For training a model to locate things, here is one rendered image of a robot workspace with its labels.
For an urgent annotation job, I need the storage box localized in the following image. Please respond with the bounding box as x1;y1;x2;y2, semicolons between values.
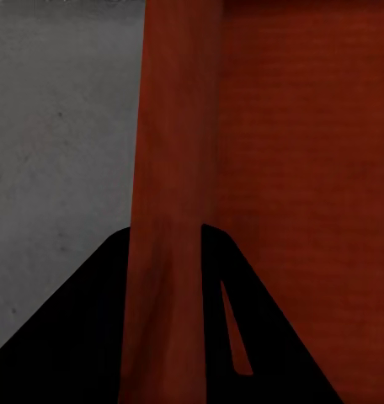
119;0;384;404

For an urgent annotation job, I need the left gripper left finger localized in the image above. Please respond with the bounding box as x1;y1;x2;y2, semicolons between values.
0;227;131;404

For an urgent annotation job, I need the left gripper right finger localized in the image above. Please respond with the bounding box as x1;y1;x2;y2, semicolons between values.
200;223;343;404

